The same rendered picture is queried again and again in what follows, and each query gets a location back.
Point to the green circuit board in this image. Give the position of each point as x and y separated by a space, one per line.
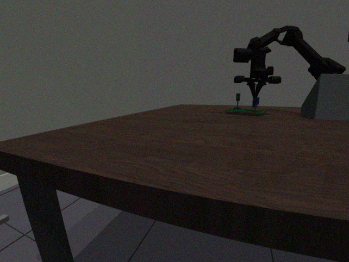
255 104

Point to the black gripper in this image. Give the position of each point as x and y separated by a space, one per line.
261 81

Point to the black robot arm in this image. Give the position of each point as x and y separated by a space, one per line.
258 47

